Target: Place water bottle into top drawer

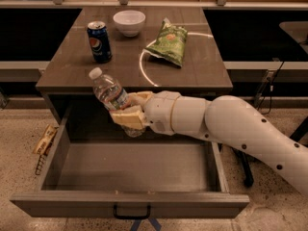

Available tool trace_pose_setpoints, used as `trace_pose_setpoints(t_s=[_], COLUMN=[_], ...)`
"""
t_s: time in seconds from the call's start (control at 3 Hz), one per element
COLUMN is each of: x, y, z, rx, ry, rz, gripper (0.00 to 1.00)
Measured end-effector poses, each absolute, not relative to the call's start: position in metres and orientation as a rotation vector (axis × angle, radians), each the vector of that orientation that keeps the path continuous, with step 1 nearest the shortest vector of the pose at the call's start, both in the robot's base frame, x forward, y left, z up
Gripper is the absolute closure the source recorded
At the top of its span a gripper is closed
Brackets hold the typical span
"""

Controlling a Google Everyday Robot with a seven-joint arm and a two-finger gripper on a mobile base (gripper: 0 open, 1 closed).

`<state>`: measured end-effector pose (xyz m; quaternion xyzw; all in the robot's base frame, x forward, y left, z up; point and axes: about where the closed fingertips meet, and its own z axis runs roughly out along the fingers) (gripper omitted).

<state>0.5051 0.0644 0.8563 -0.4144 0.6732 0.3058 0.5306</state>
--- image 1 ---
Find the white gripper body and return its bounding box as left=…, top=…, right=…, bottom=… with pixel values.
left=143, top=90, right=181, bottom=136

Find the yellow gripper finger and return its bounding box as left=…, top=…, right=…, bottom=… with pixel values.
left=129, top=91, right=154, bottom=108
left=110, top=105, right=146, bottom=130

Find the clear plastic water bottle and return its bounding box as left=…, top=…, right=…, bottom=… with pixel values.
left=88, top=66, right=146, bottom=139

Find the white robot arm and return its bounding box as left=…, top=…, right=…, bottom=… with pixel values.
left=110, top=91, right=308, bottom=195

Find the open grey top drawer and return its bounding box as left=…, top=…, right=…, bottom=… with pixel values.
left=11, top=97, right=249, bottom=218

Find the green chip bag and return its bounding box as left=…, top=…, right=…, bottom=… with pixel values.
left=144, top=18, right=188, bottom=67

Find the blue Pepsi can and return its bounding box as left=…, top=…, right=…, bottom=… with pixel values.
left=87, top=21, right=112, bottom=64

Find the grey cabinet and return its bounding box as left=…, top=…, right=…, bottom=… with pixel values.
left=37, top=7, right=233, bottom=120

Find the white ceramic bowl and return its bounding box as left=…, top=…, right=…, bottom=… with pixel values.
left=113, top=10, right=146, bottom=37

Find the blue tape cross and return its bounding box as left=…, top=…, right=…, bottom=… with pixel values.
left=130, top=218, right=162, bottom=231

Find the black stand leg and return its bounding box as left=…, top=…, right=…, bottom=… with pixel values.
left=234, top=149, right=254, bottom=188

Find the black drawer handle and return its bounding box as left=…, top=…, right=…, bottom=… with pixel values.
left=113, top=205, right=151, bottom=220

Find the black cable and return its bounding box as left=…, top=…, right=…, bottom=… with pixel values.
left=256, top=60, right=287, bottom=116

